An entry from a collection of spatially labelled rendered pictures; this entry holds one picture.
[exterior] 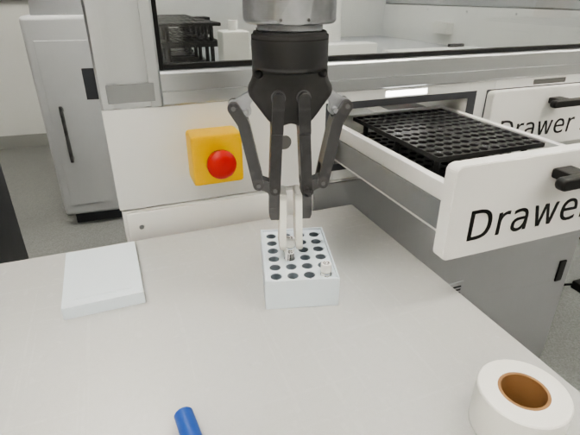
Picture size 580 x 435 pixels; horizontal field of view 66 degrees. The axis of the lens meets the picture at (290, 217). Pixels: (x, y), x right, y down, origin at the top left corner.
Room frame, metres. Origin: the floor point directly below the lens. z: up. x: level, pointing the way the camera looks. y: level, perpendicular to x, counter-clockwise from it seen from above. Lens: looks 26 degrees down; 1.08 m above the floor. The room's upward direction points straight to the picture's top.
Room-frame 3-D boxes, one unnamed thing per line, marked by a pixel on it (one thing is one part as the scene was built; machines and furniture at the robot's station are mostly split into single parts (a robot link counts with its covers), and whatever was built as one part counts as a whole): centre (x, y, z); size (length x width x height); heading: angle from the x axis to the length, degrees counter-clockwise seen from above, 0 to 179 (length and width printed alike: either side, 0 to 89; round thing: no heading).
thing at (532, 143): (0.57, -0.26, 0.90); 0.18 x 0.02 x 0.01; 111
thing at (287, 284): (0.48, -0.01, 0.78); 0.12 x 0.08 x 0.04; 6
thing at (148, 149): (1.21, -0.06, 0.87); 1.02 x 0.95 x 0.14; 111
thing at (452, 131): (0.67, -0.23, 0.87); 0.22 x 0.18 x 0.06; 21
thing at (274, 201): (0.46, 0.03, 0.88); 0.03 x 0.01 x 0.05; 96
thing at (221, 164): (0.58, 0.09, 0.88); 0.04 x 0.03 x 0.04; 111
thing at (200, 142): (0.61, 0.11, 0.88); 0.07 x 0.05 x 0.07; 111
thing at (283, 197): (0.47, 0.01, 0.85); 0.03 x 0.01 x 0.07; 6
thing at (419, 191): (0.68, -0.22, 0.86); 0.40 x 0.26 x 0.06; 21
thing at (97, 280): (0.47, 0.23, 0.77); 0.13 x 0.09 x 0.02; 22
